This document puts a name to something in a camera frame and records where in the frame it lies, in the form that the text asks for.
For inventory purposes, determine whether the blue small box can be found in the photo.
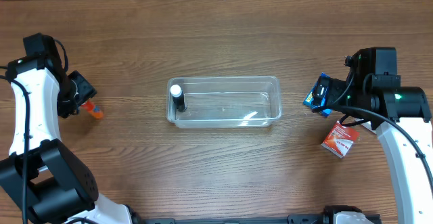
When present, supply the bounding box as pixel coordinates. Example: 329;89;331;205
303;73;330;109

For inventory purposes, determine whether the orange bottle white cap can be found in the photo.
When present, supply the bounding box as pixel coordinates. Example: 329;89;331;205
81;99;104;119

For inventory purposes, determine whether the black bottle white cap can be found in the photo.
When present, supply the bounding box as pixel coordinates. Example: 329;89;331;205
170;84;187;112

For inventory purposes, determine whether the clear plastic container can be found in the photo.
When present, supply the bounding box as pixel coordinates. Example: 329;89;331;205
166;76;282;129

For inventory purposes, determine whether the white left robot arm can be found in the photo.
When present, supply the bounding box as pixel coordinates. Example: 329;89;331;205
1;33;142;223

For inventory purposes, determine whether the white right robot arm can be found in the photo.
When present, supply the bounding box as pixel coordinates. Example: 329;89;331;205
312;47;432;223

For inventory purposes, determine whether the red white small box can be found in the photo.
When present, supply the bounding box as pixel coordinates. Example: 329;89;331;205
321;121;359;158

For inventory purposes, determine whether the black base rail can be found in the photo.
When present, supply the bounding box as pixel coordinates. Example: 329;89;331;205
142;214;331;224

